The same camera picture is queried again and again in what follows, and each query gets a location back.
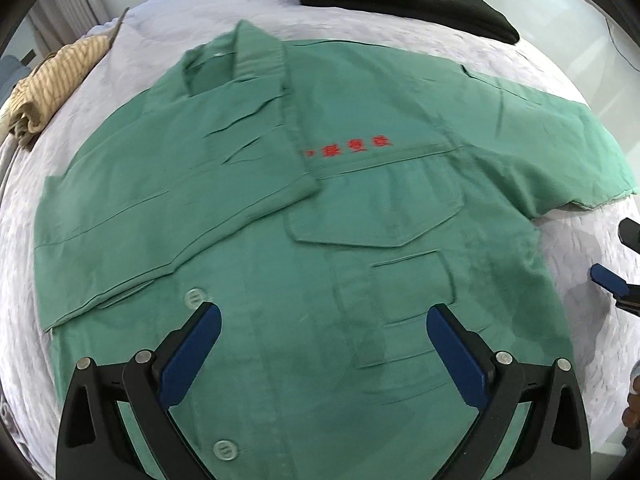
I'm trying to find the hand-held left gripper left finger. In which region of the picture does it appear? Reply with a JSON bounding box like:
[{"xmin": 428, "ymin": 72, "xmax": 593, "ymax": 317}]
[{"xmin": 56, "ymin": 301, "xmax": 222, "ymax": 480}]

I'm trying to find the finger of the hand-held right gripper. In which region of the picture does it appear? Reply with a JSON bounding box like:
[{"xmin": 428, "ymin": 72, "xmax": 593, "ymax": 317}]
[
  {"xmin": 590, "ymin": 263, "xmax": 640, "ymax": 318},
  {"xmin": 618, "ymin": 218, "xmax": 640, "ymax": 256}
]

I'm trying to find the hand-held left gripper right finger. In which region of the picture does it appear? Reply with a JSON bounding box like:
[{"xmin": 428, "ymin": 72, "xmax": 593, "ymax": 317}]
[{"xmin": 426, "ymin": 302, "xmax": 592, "ymax": 480}]

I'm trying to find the green button shirt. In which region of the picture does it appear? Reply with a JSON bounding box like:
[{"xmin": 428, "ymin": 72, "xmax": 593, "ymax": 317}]
[{"xmin": 32, "ymin": 19, "xmax": 632, "ymax": 480}]

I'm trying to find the person's right hand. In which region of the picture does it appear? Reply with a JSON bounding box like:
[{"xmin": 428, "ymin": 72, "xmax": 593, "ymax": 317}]
[{"xmin": 622, "ymin": 360, "xmax": 640, "ymax": 428}]

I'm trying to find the beige striped cloth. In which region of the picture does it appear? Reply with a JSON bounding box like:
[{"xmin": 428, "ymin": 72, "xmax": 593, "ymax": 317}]
[{"xmin": 7, "ymin": 7, "xmax": 130, "ymax": 148}]

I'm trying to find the lavender embossed bed blanket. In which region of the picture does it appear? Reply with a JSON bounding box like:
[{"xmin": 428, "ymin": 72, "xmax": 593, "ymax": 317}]
[{"xmin": 0, "ymin": 0, "xmax": 640, "ymax": 480}]

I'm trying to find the thin dark cable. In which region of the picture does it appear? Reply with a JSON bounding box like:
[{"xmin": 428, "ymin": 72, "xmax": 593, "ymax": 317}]
[{"xmin": 604, "ymin": 14, "xmax": 640, "ymax": 70}]

